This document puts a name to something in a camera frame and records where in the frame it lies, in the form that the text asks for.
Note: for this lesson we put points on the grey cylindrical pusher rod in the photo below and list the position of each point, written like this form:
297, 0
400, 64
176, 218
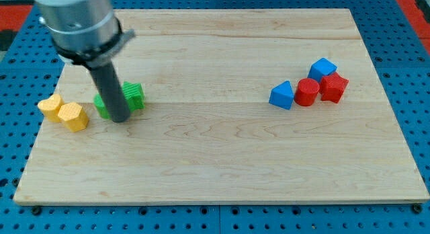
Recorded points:
110, 90

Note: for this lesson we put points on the green star block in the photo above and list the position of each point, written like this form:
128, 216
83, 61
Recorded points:
134, 95

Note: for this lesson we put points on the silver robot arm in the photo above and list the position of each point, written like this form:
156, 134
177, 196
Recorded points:
88, 33

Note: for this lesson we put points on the green circle block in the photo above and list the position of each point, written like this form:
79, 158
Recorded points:
100, 107

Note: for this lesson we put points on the red star block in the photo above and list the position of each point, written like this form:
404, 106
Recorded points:
332, 87

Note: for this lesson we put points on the yellow hexagon block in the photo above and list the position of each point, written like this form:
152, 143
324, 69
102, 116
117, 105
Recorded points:
73, 117

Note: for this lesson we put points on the yellow heart block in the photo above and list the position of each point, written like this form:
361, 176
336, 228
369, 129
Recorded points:
50, 107

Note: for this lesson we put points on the wooden board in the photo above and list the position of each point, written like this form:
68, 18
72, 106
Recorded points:
208, 134

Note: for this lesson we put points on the blue triangle block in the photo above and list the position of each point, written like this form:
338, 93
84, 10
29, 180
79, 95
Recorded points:
282, 96

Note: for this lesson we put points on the red cylinder block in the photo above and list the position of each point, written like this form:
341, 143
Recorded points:
306, 92

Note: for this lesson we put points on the blue cube block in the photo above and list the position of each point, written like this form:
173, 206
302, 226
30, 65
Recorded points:
322, 67

